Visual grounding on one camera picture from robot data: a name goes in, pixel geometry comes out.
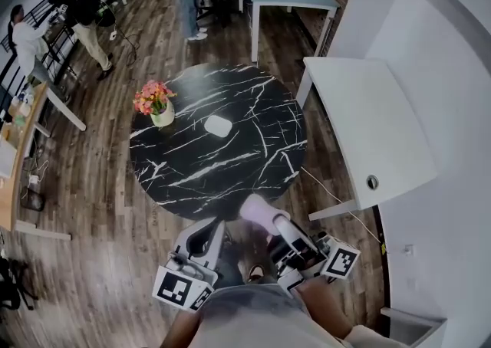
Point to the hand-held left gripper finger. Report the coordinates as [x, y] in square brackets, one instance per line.
[217, 243]
[186, 237]

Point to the black metal railing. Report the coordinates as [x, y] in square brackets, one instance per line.
[9, 43]

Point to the white soap dish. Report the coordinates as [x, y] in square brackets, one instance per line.
[217, 126]

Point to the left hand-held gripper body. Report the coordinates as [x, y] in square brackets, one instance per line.
[174, 287]

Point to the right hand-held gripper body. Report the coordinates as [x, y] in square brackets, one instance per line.
[341, 262]

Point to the white wall outlet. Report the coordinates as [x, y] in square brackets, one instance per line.
[409, 250]

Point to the person's grey shirt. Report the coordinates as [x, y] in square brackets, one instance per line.
[253, 319]

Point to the black floor basket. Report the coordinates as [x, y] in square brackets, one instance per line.
[32, 201]

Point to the pink flowers in white pot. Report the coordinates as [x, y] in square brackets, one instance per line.
[155, 103]

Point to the person's shoe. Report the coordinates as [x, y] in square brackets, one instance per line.
[256, 273]

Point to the person's left forearm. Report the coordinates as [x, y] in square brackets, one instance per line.
[184, 331]

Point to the white power strip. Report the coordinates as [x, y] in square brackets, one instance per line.
[34, 179]

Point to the wooden desk with white legs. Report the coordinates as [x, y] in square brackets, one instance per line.
[17, 170]

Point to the person's right forearm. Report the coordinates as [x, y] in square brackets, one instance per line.
[326, 308]

